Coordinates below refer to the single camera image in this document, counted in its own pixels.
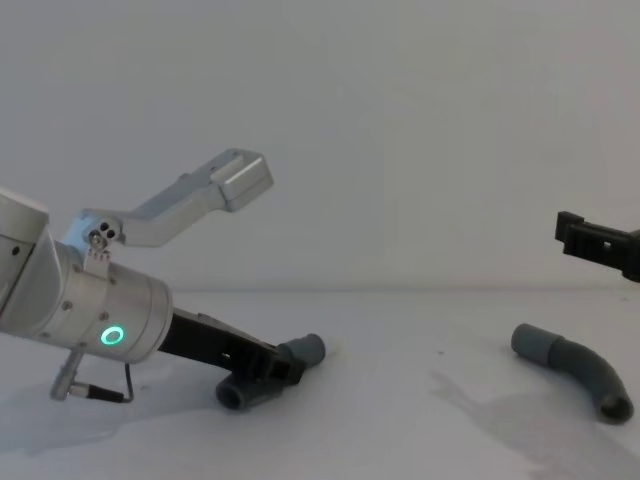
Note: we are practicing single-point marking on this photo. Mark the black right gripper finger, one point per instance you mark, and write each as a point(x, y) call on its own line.
point(590, 239)

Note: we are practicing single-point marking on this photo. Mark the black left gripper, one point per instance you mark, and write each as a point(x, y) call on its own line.
point(215, 340)

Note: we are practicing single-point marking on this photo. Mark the grey plastic pipe elbow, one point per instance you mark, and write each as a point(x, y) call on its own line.
point(309, 347)
point(585, 360)

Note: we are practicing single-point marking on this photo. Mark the white table cloth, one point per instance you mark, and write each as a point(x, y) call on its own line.
point(380, 400)

